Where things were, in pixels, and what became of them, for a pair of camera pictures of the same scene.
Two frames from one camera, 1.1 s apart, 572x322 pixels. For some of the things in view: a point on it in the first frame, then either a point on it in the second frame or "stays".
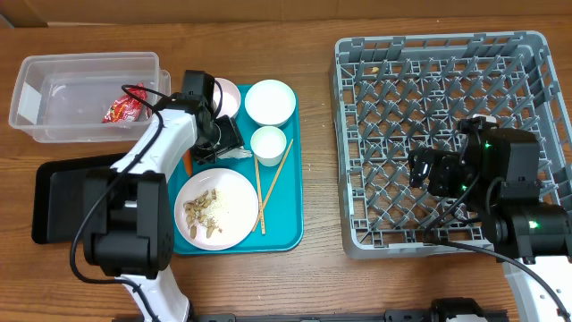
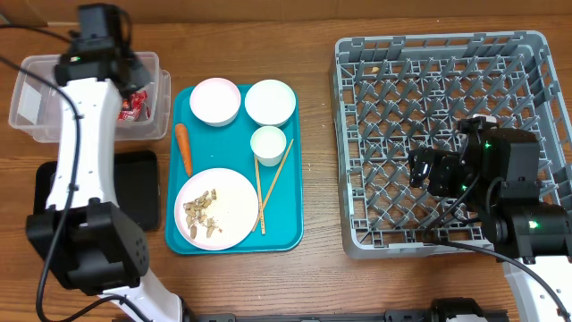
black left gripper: [231, 137] to [142, 75]
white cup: [268, 144] stays
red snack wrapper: [127, 108] stays
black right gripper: [445, 167] stays
